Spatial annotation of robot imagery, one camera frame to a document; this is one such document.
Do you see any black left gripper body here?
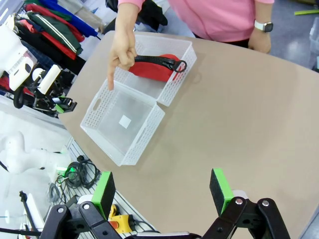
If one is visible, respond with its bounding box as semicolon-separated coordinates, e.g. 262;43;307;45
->
32;85;67;117

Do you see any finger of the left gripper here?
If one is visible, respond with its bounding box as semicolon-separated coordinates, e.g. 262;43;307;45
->
65;99;78;112
54;102;67;114

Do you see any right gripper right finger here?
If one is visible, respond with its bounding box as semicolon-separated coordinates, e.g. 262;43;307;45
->
202;167;292;239

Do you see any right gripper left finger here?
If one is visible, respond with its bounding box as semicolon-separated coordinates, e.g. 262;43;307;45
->
39;170;123;239

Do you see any red pencil case black zipper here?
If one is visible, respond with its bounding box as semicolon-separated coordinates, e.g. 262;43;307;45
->
128;53;188;83

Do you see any person's right forearm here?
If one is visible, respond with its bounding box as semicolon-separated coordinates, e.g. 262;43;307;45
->
115;0;147;33

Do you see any person's left forearm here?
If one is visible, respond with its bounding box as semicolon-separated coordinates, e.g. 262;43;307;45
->
253;0;275;23

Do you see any person's right hand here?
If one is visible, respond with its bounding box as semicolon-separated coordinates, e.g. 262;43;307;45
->
107;30;138;91

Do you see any person's left hand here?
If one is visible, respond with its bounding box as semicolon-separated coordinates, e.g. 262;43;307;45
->
247;30;273;54

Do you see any yellow emergency stop red button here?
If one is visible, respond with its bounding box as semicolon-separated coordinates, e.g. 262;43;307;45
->
109;204;131;234

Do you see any left clear plastic basket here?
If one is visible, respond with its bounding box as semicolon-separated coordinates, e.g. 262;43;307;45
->
79;79;166;167

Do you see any clear plastic basket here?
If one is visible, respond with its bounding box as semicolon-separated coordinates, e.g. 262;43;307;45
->
112;34;198;108
79;79;166;167

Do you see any green striped jacket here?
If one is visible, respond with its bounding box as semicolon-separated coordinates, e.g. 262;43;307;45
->
26;10;83;56

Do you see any blue folded garment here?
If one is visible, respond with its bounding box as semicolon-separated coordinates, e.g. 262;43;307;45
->
38;0;98;36

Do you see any right clear plastic basket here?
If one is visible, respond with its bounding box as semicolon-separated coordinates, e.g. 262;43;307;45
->
112;34;198;108

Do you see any black crumpled garment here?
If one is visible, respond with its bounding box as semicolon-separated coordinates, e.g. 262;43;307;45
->
105;0;168;33

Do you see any pink zip hoodie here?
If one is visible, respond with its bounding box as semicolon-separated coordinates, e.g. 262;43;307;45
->
117;0;275;43

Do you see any white smart watch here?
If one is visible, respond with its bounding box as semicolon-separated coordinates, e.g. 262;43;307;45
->
254;20;274;33

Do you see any green flat stick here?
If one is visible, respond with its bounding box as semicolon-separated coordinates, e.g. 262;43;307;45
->
294;8;319;16

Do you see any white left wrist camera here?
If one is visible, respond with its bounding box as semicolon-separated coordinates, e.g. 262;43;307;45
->
37;64;62;95

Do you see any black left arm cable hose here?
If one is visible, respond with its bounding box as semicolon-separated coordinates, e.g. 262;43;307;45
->
13;86;26;110

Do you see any black coiled cable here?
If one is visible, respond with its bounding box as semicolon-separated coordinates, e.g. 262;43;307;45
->
49;155;101;198

